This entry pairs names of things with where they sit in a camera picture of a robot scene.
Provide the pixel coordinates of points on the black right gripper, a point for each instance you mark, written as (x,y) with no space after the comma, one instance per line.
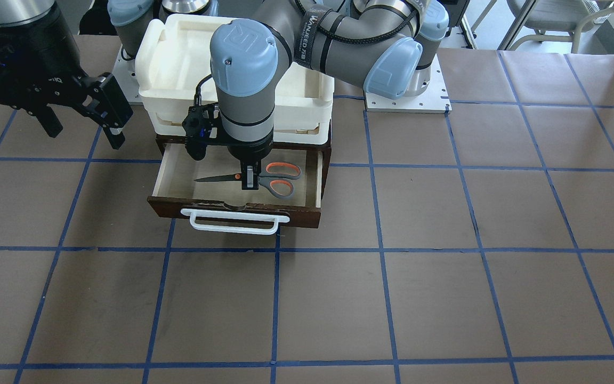
(46,60)

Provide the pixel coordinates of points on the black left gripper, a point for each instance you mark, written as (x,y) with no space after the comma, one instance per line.
(248,153)

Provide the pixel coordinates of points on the orange grey scissors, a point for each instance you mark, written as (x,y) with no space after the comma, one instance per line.
(277,178)

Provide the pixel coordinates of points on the wooden drawer with white handle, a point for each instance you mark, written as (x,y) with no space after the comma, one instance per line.
(224,206)

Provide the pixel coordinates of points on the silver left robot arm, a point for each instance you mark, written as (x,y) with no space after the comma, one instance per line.
(378,50)

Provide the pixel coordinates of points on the dark wooden drawer cabinet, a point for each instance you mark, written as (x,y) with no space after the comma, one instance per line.
(253,147)

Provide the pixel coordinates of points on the white plastic tray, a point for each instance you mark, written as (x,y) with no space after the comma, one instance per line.
(243,58)

